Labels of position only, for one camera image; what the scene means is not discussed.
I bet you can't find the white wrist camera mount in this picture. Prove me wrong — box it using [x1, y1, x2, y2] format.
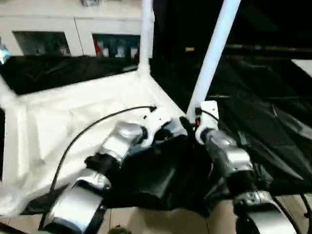
[194, 100, 220, 145]
[141, 107, 172, 147]

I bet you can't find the dark horizontal metal rail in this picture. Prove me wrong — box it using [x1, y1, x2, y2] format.
[225, 43, 312, 54]

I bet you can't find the light blue white panel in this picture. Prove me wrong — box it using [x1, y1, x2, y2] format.
[0, 38, 12, 66]

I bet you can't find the dark rounded robot foot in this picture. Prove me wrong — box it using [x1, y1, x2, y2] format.
[108, 226, 132, 234]

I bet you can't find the white plastic table top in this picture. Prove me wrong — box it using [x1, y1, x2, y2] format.
[0, 65, 189, 218]

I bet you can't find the black plastic mat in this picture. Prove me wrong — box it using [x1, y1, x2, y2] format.
[0, 53, 312, 218]

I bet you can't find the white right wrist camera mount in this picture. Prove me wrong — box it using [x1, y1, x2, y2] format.
[194, 100, 220, 145]

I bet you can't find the large black box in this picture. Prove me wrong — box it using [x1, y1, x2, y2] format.
[152, 0, 312, 57]

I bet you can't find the white glass-door cabinet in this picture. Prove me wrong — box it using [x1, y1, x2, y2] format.
[0, 0, 155, 59]

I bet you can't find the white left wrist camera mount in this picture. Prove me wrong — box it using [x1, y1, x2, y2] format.
[141, 107, 172, 147]

